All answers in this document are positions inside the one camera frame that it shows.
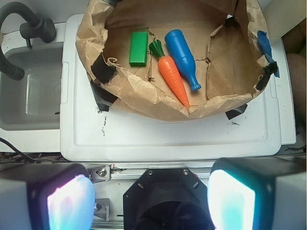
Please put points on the orange toy carrot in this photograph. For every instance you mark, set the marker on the orange toy carrot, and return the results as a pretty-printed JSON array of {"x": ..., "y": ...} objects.
[{"x": 169, "y": 71}]

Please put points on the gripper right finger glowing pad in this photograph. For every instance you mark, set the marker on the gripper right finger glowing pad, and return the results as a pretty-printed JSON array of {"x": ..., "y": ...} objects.
[{"x": 258, "y": 193}]

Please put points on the blue toy bottle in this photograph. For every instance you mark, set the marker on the blue toy bottle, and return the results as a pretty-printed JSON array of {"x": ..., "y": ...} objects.
[{"x": 182, "y": 56}]

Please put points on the green rectangular block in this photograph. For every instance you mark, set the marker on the green rectangular block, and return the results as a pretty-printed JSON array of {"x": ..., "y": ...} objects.
[{"x": 138, "y": 49}]

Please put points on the dark grey faucet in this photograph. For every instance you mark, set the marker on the dark grey faucet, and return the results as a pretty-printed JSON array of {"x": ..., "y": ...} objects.
[{"x": 35, "y": 26}]

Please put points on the brown paper bag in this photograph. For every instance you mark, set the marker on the brown paper bag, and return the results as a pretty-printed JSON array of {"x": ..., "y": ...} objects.
[{"x": 221, "y": 34}]

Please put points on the grey toy sink basin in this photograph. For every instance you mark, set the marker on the grey toy sink basin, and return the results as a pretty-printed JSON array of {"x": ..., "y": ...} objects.
[{"x": 29, "y": 108}]

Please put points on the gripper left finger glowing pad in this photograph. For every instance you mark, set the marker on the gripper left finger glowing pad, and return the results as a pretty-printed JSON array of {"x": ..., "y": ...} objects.
[{"x": 46, "y": 196}]

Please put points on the blue masking tape piece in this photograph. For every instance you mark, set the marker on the blue masking tape piece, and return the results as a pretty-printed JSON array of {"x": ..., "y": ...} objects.
[{"x": 265, "y": 47}]

